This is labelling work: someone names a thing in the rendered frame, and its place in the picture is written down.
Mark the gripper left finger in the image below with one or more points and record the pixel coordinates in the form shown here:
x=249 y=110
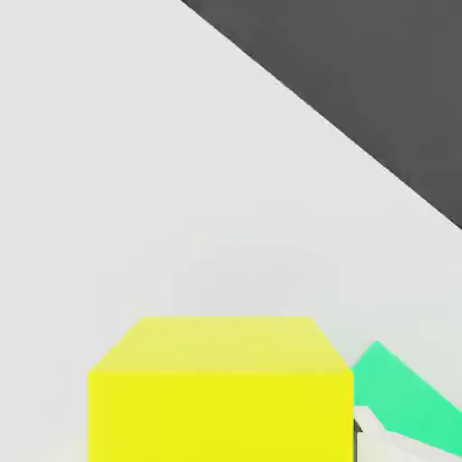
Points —
x=70 y=453

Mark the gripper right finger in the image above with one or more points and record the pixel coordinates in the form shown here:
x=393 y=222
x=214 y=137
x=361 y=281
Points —
x=389 y=449

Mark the small yellow cube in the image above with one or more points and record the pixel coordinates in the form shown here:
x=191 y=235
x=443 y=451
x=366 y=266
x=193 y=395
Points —
x=220 y=404

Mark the small green cube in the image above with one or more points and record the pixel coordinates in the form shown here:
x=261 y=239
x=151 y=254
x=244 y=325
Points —
x=404 y=393

